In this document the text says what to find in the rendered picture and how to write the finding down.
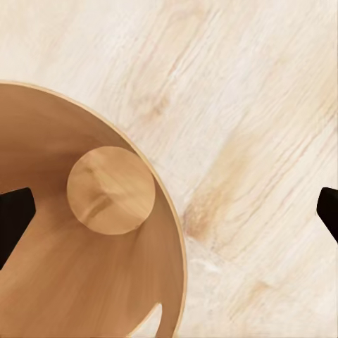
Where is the trash can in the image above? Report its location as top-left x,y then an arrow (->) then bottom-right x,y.
0,79 -> 188,338

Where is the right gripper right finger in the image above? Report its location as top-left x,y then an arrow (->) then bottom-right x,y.
316,187 -> 338,242

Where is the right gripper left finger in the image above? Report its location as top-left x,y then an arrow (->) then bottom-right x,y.
0,188 -> 36,270

